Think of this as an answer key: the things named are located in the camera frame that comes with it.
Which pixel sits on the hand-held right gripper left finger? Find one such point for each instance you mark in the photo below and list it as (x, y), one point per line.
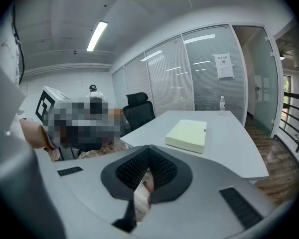
(89, 183)

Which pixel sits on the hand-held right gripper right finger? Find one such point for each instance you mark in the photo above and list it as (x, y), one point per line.
(201, 195)

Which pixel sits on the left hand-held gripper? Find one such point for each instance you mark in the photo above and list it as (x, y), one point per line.
(46, 103)

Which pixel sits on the pale yellow paper sheet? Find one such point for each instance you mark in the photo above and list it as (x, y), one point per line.
(187, 133)

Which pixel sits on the person's left forearm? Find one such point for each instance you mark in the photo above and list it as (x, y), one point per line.
(32, 133)

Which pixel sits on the person's right hand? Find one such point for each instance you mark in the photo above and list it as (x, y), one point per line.
(150, 186)

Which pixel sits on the person's white shirt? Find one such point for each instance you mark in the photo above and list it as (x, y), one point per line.
(5, 101)

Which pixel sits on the long ceiling light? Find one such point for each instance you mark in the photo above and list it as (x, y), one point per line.
(96, 35)

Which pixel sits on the black mesh office chair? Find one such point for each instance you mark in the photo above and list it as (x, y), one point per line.
(139, 113)

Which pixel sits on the clear plastic water bottle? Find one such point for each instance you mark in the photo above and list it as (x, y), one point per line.
(222, 107)

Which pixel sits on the glass door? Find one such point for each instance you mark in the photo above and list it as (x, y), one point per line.
(264, 83)

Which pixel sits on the white paper notice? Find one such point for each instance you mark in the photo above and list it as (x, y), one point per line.
(223, 66)

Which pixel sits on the black metal railing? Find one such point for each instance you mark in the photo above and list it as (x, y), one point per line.
(295, 95)

